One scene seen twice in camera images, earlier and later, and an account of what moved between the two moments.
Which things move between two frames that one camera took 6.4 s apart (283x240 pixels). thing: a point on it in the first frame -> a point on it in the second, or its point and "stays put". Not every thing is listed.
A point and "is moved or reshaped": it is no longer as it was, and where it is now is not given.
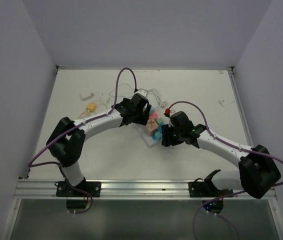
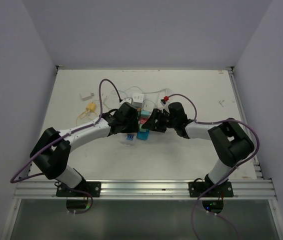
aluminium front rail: (27, 189) stays put
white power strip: (150, 140) -> (128, 139)
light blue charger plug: (157, 135) is moved or reshaped
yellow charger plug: (91, 107) stays put
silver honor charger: (85, 98) stays put
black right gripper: (167, 140) -> (157, 114)
